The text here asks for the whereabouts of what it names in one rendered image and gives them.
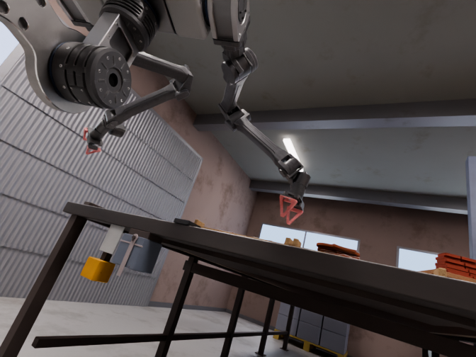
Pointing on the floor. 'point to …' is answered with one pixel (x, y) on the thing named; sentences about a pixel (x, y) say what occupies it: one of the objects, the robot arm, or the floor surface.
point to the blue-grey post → (471, 203)
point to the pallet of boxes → (314, 330)
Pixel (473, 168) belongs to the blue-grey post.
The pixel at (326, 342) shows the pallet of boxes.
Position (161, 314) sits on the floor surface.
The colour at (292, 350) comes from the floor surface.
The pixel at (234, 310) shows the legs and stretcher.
